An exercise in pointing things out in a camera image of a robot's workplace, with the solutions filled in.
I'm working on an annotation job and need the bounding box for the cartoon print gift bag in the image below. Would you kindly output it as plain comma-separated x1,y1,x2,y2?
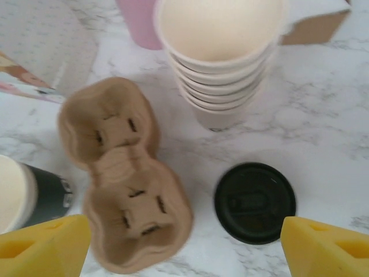
0,0,100,104

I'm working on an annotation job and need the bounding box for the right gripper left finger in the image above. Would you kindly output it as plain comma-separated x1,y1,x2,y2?
0,214,92,277

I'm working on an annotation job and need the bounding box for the pink straw holder cup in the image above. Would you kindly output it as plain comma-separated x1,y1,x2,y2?
115,0,165,50

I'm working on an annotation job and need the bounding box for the black paper coffee cup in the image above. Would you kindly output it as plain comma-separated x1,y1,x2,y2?
0,154,76,235

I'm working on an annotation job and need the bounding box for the black plastic cup lid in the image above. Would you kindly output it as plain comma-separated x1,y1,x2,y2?
214,163,296,242

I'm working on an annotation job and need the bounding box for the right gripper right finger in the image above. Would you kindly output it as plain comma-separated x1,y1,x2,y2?
281,216,369,277

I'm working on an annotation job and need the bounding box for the brown pulp cup carrier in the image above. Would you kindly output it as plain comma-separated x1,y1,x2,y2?
57,76,197,272

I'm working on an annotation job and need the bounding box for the kraft cardboard napkin box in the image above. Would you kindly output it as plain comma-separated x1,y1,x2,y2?
281,0,353,46

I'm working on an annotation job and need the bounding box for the black cup lid stack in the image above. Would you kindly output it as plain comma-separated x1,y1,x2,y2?
216,219,295,246

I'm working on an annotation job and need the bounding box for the cream paper cup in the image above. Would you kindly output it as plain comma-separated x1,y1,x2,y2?
157,0,285,63
180,85,266,104
185,95,262,132
167,51,279,75
172,63,274,85
176,75,270,96

